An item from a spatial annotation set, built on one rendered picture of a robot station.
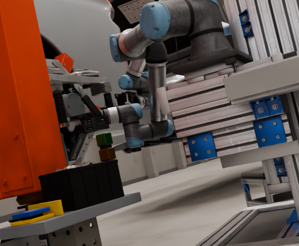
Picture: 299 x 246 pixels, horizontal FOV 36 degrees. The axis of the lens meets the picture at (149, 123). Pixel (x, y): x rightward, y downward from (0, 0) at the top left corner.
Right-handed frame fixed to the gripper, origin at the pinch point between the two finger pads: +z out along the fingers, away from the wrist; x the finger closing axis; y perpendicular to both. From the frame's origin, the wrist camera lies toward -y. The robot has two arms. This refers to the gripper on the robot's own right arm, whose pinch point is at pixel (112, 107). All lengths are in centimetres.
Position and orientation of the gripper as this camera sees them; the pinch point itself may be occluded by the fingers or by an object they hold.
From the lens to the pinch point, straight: 220.7
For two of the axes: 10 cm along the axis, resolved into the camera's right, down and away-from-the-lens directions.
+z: -5.2, 0.4, -8.5
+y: -1.5, -9.9, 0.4
